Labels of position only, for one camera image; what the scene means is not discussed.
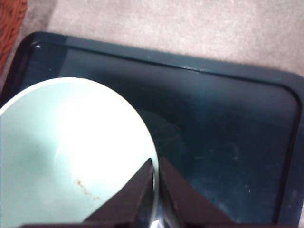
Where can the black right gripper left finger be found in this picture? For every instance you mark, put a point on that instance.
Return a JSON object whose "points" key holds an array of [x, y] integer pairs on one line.
{"points": [[123, 206]]}

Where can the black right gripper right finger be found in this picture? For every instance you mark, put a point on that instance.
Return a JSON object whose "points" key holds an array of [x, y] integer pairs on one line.
{"points": [[187, 206]]}

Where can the teal ribbed bowl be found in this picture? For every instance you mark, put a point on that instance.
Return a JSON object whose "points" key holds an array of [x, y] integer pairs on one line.
{"points": [[71, 142]]}

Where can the dark rectangular tray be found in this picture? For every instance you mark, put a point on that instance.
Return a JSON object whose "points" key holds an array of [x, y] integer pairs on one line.
{"points": [[225, 118]]}

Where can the brown wicker basket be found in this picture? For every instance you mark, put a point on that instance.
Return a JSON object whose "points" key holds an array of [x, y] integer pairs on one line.
{"points": [[10, 31]]}

